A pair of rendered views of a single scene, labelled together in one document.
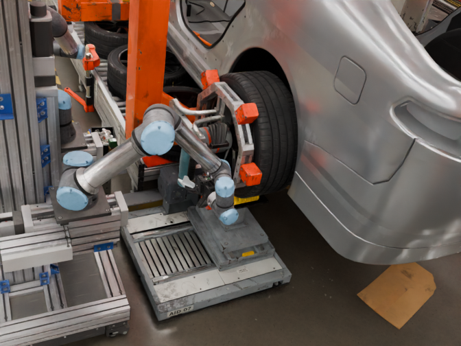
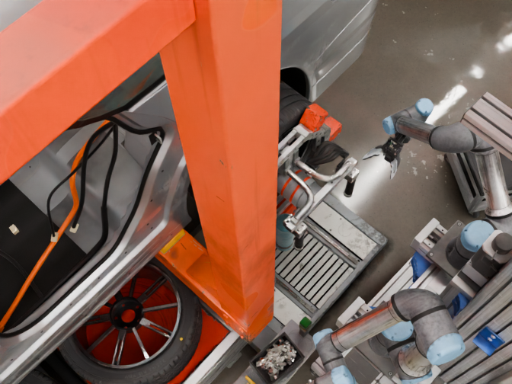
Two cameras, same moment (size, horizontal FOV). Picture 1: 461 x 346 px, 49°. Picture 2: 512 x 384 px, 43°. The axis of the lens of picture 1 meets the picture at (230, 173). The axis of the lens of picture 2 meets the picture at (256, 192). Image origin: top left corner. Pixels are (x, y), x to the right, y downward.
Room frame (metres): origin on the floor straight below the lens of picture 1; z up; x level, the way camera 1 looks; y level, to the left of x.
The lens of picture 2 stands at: (2.64, 1.30, 3.37)
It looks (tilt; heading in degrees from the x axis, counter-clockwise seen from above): 64 degrees down; 257
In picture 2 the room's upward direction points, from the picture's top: 2 degrees counter-clockwise
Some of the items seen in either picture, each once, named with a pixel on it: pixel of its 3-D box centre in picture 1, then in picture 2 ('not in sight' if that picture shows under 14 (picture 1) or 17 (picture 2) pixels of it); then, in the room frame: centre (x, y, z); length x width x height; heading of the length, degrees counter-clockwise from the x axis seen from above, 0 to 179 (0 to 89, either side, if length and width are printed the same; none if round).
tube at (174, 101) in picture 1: (195, 101); (292, 190); (2.25, 0.24, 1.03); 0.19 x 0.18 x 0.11; 123
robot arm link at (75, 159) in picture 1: (78, 169); (476, 238); (1.60, 0.61, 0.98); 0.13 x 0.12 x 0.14; 12
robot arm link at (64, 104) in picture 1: (57, 106); (395, 330); (2.04, 0.87, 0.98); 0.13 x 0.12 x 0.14; 95
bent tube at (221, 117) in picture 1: (212, 121); (323, 158); (2.09, 0.13, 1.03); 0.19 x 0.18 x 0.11; 123
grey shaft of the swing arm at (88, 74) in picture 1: (88, 83); not in sight; (3.50, 1.22, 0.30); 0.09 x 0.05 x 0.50; 33
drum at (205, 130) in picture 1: (208, 140); (296, 187); (2.20, 0.14, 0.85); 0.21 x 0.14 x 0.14; 123
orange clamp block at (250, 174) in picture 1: (250, 174); (329, 129); (1.98, -0.09, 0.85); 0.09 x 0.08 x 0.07; 33
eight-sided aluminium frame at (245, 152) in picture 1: (221, 138); (284, 177); (2.24, 0.08, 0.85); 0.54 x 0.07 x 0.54; 33
